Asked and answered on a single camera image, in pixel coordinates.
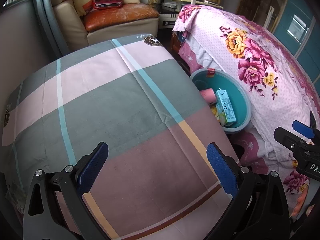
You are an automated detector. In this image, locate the teal plastic trash bin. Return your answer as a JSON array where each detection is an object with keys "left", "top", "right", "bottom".
[{"left": 190, "top": 69, "right": 252, "bottom": 134}]

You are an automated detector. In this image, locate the pink floral bed quilt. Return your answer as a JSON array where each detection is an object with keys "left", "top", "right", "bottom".
[{"left": 174, "top": 5, "right": 319, "bottom": 208}]

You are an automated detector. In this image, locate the pink paper cup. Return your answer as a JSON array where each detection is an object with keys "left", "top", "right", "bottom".
[{"left": 200, "top": 88, "right": 217, "bottom": 105}]

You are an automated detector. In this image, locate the person right hand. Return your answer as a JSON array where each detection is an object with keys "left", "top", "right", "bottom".
[{"left": 290, "top": 186, "right": 315, "bottom": 219}]

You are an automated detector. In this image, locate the red bin label sticker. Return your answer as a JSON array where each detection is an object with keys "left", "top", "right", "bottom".
[{"left": 206, "top": 68, "right": 216, "bottom": 77}]

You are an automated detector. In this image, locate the cream leather sofa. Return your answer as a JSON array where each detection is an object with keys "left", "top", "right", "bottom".
[{"left": 50, "top": 0, "right": 159, "bottom": 51}]

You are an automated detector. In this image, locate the clear green plastic wrapper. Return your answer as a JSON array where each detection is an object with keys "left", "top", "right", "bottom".
[{"left": 5, "top": 183, "right": 27, "bottom": 206}]

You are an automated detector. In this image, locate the brown wooden door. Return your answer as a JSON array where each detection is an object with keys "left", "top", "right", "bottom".
[{"left": 236, "top": 0, "right": 286, "bottom": 32}]

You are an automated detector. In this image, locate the light blue milk carton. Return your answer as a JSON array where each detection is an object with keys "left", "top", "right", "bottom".
[{"left": 215, "top": 89, "right": 236, "bottom": 126}]

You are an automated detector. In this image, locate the black stereo equipment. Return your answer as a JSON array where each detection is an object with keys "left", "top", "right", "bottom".
[{"left": 155, "top": 0, "right": 190, "bottom": 29}]

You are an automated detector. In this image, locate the yellow chiffon cake bag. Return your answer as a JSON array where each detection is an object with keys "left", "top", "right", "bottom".
[{"left": 210, "top": 105, "right": 220, "bottom": 123}]

